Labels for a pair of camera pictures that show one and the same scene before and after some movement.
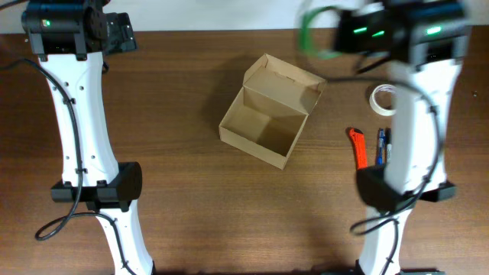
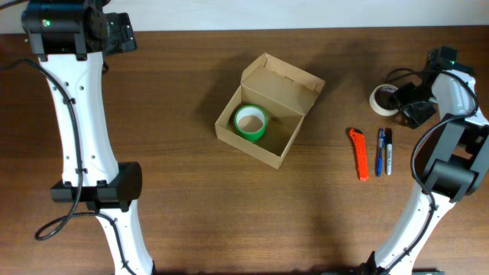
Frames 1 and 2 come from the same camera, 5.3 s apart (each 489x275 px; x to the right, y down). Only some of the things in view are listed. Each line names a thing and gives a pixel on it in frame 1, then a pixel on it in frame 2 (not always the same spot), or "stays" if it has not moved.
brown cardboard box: [270, 113] stays
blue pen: [381, 147] stays
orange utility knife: [358, 140] stays
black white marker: [388, 145] stays
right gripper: [341, 24] → [413, 119]
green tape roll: [303, 46] → [250, 121]
